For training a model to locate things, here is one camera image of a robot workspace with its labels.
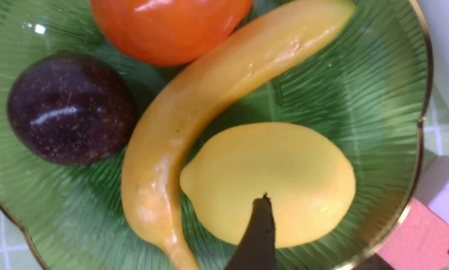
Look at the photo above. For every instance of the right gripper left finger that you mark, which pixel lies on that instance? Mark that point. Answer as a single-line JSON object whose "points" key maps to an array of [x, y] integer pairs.
{"points": [[257, 250]]}

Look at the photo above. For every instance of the yellow lemon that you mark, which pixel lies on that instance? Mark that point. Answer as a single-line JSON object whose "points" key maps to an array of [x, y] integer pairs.
{"points": [[310, 182]]}

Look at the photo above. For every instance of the yellow banana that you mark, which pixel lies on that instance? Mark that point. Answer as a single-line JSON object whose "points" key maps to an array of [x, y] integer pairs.
{"points": [[258, 52]]}

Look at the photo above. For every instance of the dark purple mangosteen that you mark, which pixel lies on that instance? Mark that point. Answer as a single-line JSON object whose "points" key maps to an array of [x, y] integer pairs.
{"points": [[72, 109]]}

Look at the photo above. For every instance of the orange persimmon with green calyx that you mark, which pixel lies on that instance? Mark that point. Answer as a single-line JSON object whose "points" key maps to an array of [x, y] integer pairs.
{"points": [[167, 32]]}

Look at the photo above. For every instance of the red-orange foam cube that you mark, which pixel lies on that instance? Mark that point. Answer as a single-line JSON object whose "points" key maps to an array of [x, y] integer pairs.
{"points": [[421, 242]]}

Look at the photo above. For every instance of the pink foam cube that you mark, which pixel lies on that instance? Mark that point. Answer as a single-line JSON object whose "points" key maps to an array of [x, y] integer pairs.
{"points": [[433, 188]]}

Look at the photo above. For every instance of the green leaf-shaped glass plate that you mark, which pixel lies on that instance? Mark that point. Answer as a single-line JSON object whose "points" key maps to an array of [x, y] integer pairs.
{"points": [[359, 93]]}

